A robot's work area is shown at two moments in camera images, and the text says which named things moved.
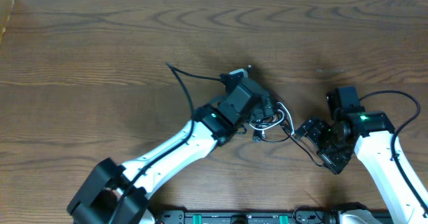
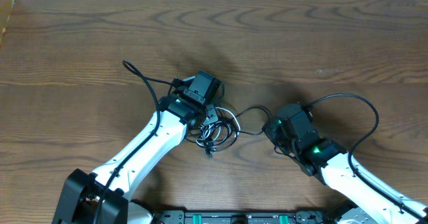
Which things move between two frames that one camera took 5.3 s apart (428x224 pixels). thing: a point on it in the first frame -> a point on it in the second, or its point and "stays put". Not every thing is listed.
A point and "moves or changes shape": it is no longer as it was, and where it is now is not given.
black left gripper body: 256,112 -> 209,114
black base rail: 272,216 stays put
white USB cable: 263,128 moves or changes shape
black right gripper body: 332,153 -> 274,133
